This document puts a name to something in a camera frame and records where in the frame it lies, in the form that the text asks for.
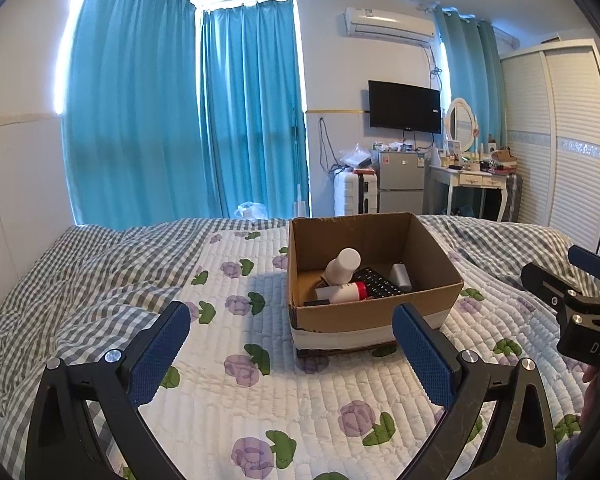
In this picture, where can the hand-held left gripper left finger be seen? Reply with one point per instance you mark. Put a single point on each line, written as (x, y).
(155, 355)

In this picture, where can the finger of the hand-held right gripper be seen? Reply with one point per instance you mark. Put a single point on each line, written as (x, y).
(542, 280)
(587, 259)

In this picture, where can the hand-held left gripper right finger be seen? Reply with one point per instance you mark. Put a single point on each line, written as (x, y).
(425, 355)

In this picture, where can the light blue earbud case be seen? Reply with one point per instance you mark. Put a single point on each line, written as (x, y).
(401, 277)

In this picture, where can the white bottle with red cap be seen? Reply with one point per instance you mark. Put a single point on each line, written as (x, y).
(342, 293)

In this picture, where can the white cylindrical bottle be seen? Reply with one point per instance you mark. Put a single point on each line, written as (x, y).
(342, 266)

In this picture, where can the person's right hand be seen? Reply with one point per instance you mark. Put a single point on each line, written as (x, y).
(591, 395)

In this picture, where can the grey suitcase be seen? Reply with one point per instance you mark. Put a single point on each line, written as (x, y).
(512, 195)

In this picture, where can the white floral quilt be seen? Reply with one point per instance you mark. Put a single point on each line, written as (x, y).
(260, 395)

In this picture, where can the white slatted wardrobe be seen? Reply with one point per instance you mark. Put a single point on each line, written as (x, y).
(565, 145)

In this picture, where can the white dressing table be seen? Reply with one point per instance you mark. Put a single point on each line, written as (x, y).
(467, 179)

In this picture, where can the small brown cardboard box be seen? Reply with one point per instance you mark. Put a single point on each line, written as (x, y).
(504, 157)

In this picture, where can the silver mini fridge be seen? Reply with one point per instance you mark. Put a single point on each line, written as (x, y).
(401, 182)

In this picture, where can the white plastic bag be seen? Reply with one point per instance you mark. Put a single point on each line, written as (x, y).
(252, 210)

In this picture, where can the white suitcase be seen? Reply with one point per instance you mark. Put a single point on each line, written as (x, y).
(352, 194)

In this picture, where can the white oval mirror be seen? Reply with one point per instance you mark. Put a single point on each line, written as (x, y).
(461, 122)

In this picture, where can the clear plastic bag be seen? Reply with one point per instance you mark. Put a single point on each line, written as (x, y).
(355, 155)

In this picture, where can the narrow blue curtain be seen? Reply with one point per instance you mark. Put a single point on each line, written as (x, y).
(472, 75)

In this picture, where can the wide blue curtain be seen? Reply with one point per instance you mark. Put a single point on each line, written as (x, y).
(130, 100)

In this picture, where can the white air conditioner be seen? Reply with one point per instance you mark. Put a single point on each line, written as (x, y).
(387, 26)

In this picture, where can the black wall television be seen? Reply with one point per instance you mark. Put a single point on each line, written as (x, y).
(404, 106)

